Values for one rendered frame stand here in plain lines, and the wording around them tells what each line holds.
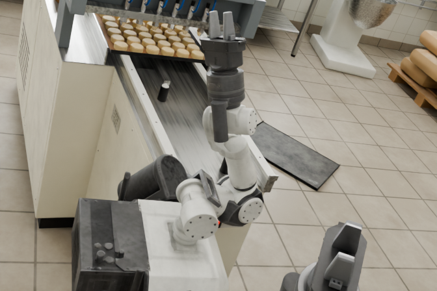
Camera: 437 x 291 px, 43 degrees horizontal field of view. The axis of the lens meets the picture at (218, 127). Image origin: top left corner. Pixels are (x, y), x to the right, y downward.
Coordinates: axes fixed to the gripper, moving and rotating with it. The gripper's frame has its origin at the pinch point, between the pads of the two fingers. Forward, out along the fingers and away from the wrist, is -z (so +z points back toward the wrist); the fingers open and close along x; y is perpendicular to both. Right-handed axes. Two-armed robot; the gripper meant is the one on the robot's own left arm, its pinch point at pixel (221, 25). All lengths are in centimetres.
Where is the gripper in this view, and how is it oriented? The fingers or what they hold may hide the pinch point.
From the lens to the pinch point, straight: 128.7
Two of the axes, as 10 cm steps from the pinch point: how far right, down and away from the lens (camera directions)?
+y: -7.1, 2.9, -6.4
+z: 0.8, 9.4, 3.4
